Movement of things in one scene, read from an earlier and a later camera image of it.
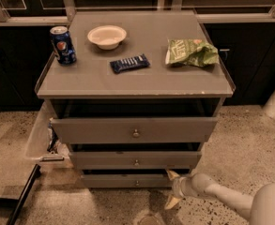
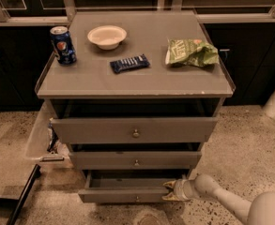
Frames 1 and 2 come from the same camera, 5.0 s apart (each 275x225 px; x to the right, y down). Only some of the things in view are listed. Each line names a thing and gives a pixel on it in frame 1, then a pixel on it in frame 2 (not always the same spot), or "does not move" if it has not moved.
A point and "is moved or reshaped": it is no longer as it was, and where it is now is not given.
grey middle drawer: [135, 159] does not move
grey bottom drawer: [127, 181] is moved or reshaped
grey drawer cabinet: [133, 96] does not move
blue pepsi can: [63, 45] does not move
